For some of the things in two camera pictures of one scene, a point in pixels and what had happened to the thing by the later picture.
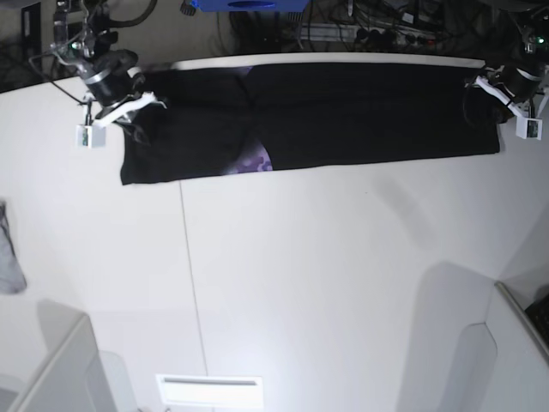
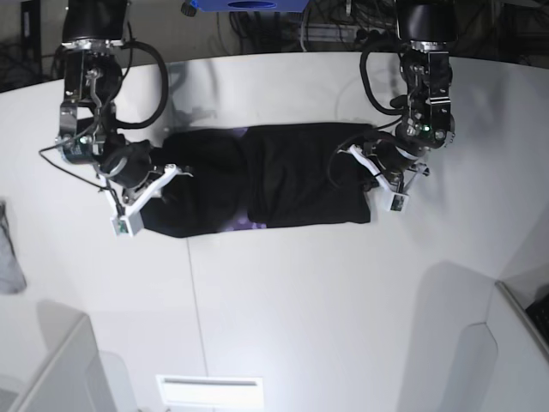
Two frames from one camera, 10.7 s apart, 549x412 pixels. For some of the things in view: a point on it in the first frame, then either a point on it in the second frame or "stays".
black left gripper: [111, 84] -> [129, 164]
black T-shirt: [226, 120] -> [256, 176]
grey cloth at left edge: [12, 280] stays
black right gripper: [522, 85] -> [393, 159]
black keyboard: [538, 313] stays
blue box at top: [250, 5] stays
